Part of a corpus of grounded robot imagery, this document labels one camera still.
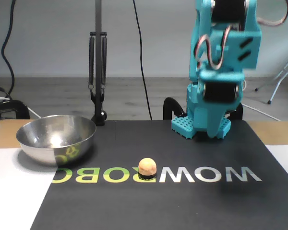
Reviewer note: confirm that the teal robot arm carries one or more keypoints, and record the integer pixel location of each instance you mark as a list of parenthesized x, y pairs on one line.
[(235, 60)]

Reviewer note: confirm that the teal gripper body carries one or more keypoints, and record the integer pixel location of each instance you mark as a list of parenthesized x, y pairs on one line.
[(219, 93)]

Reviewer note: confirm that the metal bowl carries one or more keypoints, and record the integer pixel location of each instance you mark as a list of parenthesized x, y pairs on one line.
[(55, 141)]

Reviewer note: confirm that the white metal tripod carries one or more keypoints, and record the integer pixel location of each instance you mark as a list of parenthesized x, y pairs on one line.
[(280, 75)]

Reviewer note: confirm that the black mat with WOWROBO print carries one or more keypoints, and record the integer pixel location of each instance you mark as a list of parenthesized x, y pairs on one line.
[(158, 208)]

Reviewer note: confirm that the orange ball with black base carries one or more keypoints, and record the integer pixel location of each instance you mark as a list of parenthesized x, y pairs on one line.
[(147, 166)]

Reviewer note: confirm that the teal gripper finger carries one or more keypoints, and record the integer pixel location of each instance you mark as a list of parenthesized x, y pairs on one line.
[(210, 119), (220, 119)]

